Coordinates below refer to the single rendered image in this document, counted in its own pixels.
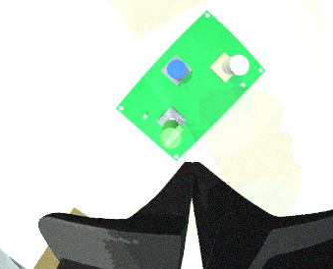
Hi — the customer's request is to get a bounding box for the green circuit board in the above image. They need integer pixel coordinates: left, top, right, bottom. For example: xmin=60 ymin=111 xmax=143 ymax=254
xmin=117 ymin=11 xmax=265 ymax=162

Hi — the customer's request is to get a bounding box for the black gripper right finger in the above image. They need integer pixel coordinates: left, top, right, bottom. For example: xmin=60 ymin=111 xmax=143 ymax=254
xmin=193 ymin=161 xmax=333 ymax=269

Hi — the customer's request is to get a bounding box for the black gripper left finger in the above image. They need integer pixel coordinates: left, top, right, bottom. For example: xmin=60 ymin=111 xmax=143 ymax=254
xmin=38 ymin=161 xmax=194 ymax=269

